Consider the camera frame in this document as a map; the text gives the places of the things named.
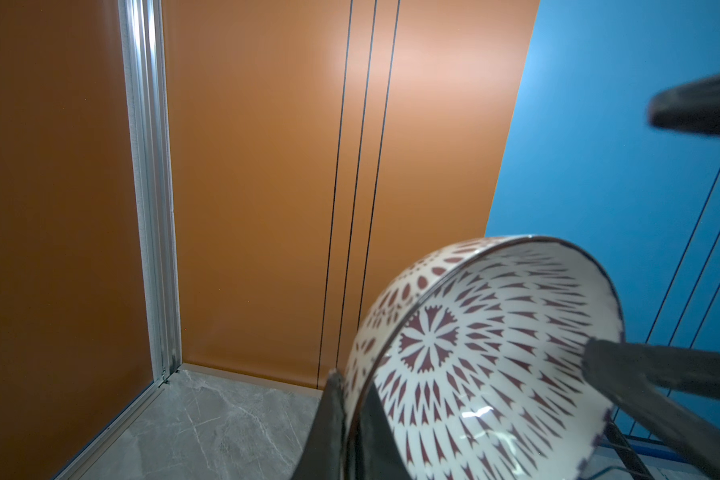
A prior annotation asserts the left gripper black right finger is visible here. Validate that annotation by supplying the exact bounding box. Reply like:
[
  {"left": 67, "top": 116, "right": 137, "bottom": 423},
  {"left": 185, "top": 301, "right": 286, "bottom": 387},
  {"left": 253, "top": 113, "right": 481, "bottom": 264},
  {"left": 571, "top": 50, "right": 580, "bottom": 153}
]
[{"left": 581, "top": 338, "right": 720, "bottom": 480}]

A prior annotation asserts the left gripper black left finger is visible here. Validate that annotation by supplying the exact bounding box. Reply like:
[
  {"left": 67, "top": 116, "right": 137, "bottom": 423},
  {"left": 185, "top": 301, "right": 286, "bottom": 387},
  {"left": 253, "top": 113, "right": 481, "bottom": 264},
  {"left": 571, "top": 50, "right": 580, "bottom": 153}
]
[{"left": 292, "top": 370, "right": 411, "bottom": 480}]

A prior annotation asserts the black wire dish rack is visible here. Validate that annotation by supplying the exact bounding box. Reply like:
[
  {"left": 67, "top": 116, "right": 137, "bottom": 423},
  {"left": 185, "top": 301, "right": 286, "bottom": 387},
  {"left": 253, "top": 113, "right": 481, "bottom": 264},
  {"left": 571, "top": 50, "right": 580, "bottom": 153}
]
[{"left": 599, "top": 68, "right": 720, "bottom": 480}]

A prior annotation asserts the white red lattice bowl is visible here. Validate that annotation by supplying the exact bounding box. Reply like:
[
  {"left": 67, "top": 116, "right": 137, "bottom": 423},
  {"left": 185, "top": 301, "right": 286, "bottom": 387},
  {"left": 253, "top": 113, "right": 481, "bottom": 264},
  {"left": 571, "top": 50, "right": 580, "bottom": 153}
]
[{"left": 343, "top": 235, "right": 625, "bottom": 479}]

